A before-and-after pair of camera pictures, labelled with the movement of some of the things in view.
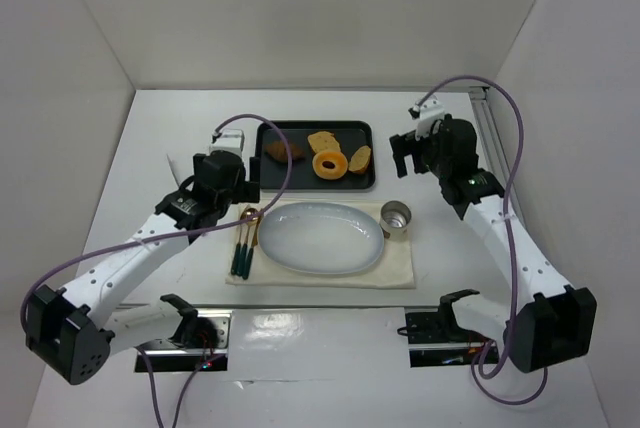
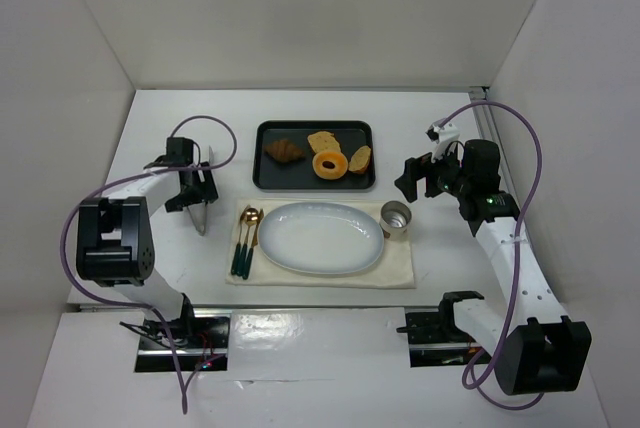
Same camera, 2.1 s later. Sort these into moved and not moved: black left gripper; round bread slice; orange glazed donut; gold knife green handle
Moved: black left gripper
Not moved: round bread slice; gold knife green handle; orange glazed donut
